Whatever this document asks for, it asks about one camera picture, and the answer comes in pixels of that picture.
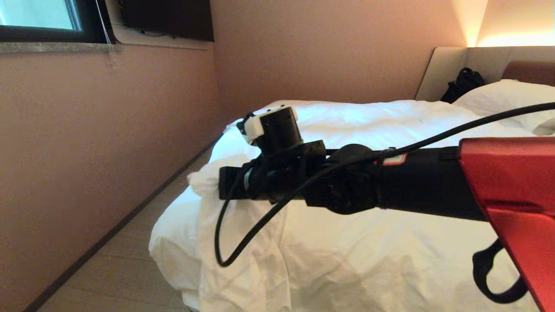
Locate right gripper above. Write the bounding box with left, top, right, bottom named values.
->
left=219, top=153, right=307, bottom=205

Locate white duvet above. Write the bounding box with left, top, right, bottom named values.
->
left=149, top=100, right=555, bottom=312

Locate beige padded headboard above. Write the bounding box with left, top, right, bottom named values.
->
left=415, top=45, right=555, bottom=103

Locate black bag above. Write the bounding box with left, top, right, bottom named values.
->
left=440, top=67, right=486, bottom=104

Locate grey stone window sill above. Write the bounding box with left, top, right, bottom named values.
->
left=0, top=42, right=124, bottom=55

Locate white pillow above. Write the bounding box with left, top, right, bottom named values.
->
left=453, top=79, right=555, bottom=136

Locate brown headboard panel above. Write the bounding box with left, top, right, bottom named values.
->
left=502, top=61, right=555, bottom=86

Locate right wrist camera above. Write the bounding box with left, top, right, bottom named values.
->
left=237, top=105, right=303, bottom=155

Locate dark wall television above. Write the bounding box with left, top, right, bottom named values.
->
left=119, top=0, right=215, bottom=42

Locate white blind cord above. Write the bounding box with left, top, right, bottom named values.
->
left=95, top=0, right=118, bottom=66

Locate window with dark frame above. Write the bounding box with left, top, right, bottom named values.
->
left=0, top=0, right=116, bottom=44

